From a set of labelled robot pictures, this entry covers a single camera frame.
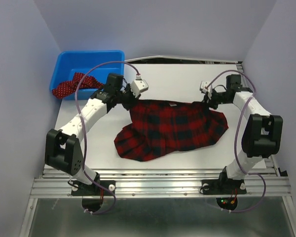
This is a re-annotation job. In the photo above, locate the red navy plaid skirt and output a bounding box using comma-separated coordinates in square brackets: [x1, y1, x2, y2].
[114, 100, 228, 162]

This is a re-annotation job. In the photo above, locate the red white-dotted skirt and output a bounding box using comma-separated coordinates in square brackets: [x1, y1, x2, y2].
[51, 73, 104, 99]

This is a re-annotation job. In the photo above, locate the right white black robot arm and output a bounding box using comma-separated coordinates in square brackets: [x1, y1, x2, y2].
[200, 70, 283, 195]

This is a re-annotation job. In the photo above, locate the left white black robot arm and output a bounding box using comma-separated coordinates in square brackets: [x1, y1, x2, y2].
[44, 73, 148, 195]

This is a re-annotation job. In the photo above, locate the blue plastic bin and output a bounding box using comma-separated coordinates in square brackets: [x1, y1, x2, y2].
[49, 50, 125, 100]

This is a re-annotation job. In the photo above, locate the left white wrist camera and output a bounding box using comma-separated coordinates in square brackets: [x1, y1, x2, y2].
[130, 79, 149, 98]

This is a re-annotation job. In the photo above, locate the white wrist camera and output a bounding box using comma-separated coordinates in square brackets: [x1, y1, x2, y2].
[199, 81, 213, 95]
[130, 79, 149, 98]

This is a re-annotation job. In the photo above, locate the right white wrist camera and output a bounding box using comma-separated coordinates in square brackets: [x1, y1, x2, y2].
[199, 81, 213, 95]

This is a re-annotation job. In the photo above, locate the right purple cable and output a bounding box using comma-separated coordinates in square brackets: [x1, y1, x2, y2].
[206, 70, 267, 213]

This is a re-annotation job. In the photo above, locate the purple cable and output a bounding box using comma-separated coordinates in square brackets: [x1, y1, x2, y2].
[206, 70, 267, 213]
[74, 61, 142, 215]

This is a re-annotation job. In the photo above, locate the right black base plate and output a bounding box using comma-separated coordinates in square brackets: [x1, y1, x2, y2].
[200, 179, 247, 195]

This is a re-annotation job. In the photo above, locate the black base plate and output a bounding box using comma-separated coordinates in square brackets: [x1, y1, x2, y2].
[200, 179, 247, 195]
[68, 180, 116, 196]

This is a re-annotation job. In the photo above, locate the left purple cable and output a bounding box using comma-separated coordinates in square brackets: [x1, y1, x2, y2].
[74, 61, 142, 215]

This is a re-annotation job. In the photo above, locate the aluminium table frame rail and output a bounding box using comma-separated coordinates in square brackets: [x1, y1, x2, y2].
[30, 168, 292, 198]

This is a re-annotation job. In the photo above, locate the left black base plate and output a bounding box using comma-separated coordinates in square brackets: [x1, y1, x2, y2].
[68, 180, 116, 196]

